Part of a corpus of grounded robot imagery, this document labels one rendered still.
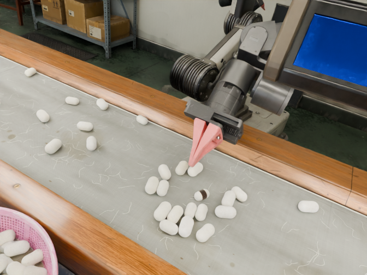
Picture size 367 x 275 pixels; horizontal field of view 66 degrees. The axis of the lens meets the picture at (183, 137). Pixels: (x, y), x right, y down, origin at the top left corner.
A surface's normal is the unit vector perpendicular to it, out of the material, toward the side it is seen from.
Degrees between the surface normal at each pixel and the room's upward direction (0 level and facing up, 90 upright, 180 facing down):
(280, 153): 0
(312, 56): 58
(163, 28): 90
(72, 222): 0
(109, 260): 0
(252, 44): 40
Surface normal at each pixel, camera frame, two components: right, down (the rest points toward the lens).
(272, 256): 0.13, -0.79
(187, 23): -0.52, 0.47
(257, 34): -0.08, -0.25
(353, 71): -0.34, -0.01
